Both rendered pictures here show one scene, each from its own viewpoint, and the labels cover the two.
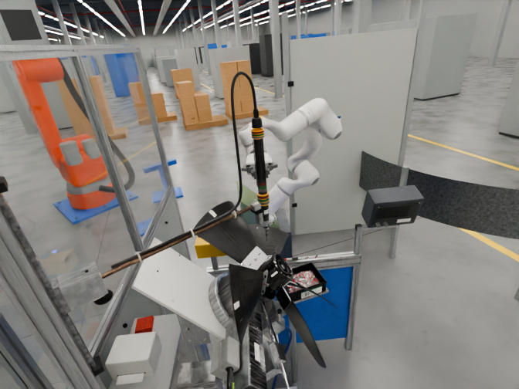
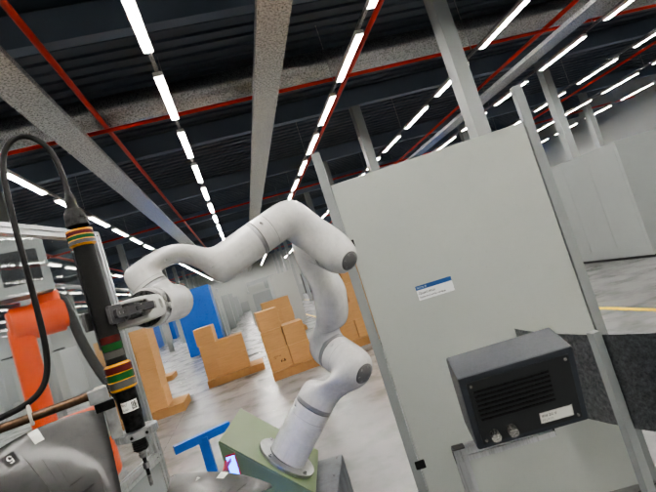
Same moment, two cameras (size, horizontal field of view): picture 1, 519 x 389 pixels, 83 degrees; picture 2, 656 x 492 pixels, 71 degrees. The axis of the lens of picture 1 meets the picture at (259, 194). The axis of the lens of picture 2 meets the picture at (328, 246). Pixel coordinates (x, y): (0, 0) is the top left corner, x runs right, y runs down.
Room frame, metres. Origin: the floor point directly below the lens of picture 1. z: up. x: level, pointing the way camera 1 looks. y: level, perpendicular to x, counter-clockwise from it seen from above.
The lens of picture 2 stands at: (0.22, -0.49, 1.54)
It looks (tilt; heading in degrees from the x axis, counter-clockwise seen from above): 3 degrees up; 5
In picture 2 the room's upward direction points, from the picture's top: 18 degrees counter-clockwise
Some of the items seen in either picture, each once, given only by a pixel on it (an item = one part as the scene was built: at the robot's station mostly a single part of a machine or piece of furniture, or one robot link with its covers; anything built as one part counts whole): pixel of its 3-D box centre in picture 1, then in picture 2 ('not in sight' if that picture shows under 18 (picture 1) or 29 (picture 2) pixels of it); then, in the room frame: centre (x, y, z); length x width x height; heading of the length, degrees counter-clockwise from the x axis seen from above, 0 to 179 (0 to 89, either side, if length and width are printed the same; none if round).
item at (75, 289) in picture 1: (80, 286); not in sight; (0.59, 0.49, 1.47); 0.10 x 0.07 x 0.08; 126
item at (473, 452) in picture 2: (377, 225); (502, 441); (1.34, -0.64, 1.04); 0.24 x 0.03 x 0.03; 91
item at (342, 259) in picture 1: (283, 266); not in sight; (1.33, -0.10, 0.82); 0.90 x 0.04 x 0.08; 91
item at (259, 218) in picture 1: (262, 211); (123, 410); (0.96, -0.01, 1.42); 0.09 x 0.07 x 0.10; 126
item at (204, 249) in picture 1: (212, 245); not in sight; (1.32, 0.29, 1.02); 0.16 x 0.10 x 0.11; 91
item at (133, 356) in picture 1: (133, 359); not in sight; (0.76, 0.56, 0.92); 0.17 x 0.16 x 0.11; 91
